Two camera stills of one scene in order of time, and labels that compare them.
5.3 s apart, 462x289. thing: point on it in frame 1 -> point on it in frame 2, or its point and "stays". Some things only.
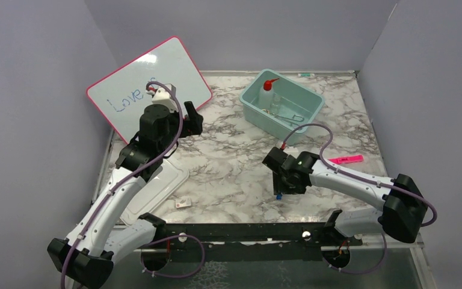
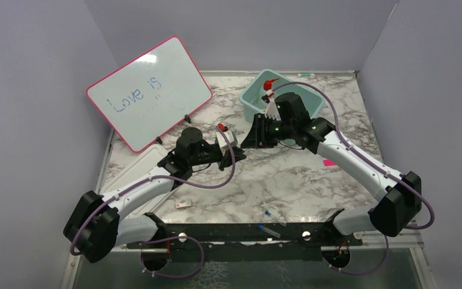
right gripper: [279, 186] -> [257, 137]
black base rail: [249, 242] stays
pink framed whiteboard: [121, 96] stays
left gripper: [194, 125] -> [226, 161]
